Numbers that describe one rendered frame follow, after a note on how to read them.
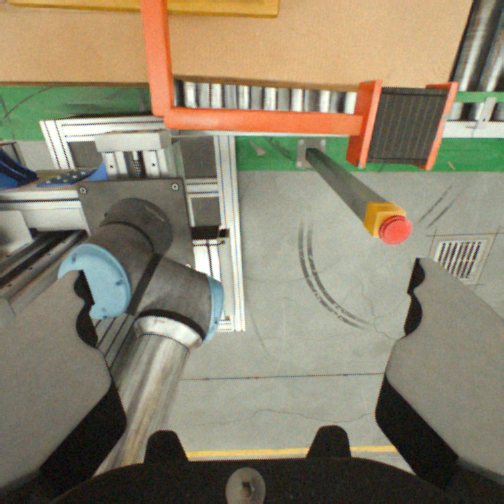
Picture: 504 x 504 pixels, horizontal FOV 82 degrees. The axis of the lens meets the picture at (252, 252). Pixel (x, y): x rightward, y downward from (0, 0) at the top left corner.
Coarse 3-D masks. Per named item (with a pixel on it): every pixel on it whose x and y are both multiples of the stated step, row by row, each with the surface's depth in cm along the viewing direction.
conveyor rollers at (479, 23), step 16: (480, 0) 85; (480, 16) 86; (480, 32) 88; (496, 32) 90; (464, 48) 92; (480, 48) 90; (496, 48) 91; (464, 64) 92; (496, 64) 92; (464, 80) 94; (480, 80) 97; (496, 80) 94; (192, 96) 96; (240, 96) 96; (272, 96) 96; (304, 96) 97; (320, 96) 96; (352, 96) 96; (352, 112) 98; (480, 112) 98; (496, 112) 101
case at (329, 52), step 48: (288, 0) 53; (336, 0) 53; (384, 0) 53; (432, 0) 53; (192, 48) 56; (240, 48) 56; (288, 48) 56; (336, 48) 56; (384, 48) 57; (432, 48) 57
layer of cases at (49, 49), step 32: (0, 0) 84; (0, 32) 87; (32, 32) 88; (64, 32) 88; (96, 32) 88; (128, 32) 88; (0, 64) 91; (32, 64) 91; (64, 64) 91; (96, 64) 91; (128, 64) 92
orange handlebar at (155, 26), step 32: (160, 0) 27; (160, 32) 28; (160, 64) 29; (160, 96) 30; (192, 128) 32; (224, 128) 32; (256, 128) 32; (288, 128) 32; (320, 128) 32; (352, 128) 32
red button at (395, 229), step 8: (392, 216) 65; (400, 216) 64; (384, 224) 65; (392, 224) 64; (400, 224) 64; (408, 224) 64; (384, 232) 65; (392, 232) 65; (400, 232) 65; (408, 232) 65; (384, 240) 67; (392, 240) 66; (400, 240) 66
